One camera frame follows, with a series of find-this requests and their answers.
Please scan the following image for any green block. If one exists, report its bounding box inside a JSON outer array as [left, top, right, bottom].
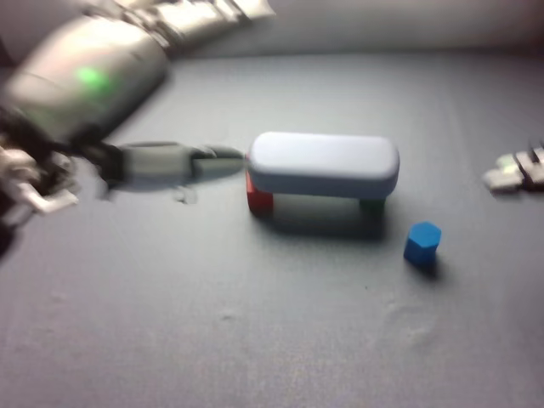
[[359, 197, 388, 213]]

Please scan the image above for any blue hexagonal block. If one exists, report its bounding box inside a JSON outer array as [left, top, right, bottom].
[[403, 220, 443, 265]]

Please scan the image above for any grey-blue oblong case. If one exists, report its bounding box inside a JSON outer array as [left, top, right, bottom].
[[246, 131, 401, 201]]

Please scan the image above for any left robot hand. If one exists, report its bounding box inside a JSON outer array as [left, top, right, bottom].
[[3, 0, 277, 192]]

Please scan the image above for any grey table cloth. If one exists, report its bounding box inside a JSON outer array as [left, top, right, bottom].
[[0, 53, 544, 408]]

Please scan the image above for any red block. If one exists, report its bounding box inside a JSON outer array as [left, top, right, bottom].
[[245, 173, 275, 218]]

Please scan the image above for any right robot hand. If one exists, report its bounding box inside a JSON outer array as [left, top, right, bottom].
[[482, 144, 544, 196]]

